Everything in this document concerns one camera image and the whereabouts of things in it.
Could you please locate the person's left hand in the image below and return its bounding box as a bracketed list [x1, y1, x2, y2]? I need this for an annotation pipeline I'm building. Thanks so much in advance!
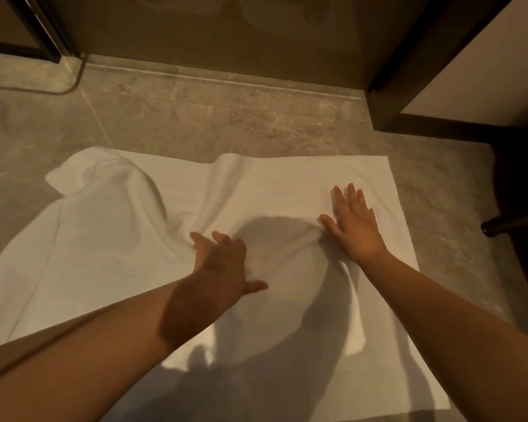
[189, 230, 269, 312]

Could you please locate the person's right hand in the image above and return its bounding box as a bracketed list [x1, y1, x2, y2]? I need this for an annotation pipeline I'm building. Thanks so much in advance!
[319, 183, 389, 268]

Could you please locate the white towel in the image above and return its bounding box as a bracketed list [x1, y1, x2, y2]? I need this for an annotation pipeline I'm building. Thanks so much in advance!
[0, 147, 451, 422]

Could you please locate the person's right forearm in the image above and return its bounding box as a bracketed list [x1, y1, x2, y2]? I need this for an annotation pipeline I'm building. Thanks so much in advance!
[360, 250, 528, 422]

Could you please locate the person's left forearm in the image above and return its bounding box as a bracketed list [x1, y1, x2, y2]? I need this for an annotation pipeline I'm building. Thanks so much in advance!
[0, 276, 236, 422]

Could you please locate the dark shelf leg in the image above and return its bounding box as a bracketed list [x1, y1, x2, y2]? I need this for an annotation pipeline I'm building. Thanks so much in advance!
[480, 212, 528, 238]

